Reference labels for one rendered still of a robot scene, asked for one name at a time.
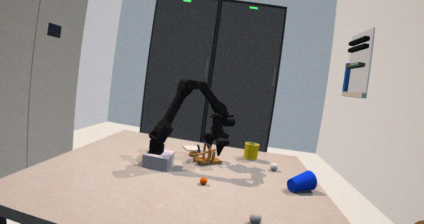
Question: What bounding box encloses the yellow cup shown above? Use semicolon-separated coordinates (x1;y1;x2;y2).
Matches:
243;142;260;161

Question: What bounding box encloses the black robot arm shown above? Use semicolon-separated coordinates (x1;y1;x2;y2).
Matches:
148;78;235;155

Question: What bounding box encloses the orange ball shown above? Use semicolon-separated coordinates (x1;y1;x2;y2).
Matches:
200;177;207;184

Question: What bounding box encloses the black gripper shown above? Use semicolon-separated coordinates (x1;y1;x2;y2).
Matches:
203;126;229;156

